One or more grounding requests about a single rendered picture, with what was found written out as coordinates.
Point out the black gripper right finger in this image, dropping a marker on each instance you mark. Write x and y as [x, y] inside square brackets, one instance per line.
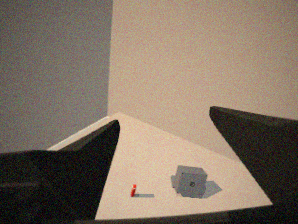
[266, 145]

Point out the grey sloped panel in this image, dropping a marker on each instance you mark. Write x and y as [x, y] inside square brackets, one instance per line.
[189, 180]

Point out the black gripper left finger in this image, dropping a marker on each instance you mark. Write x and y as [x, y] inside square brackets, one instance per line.
[75, 174]

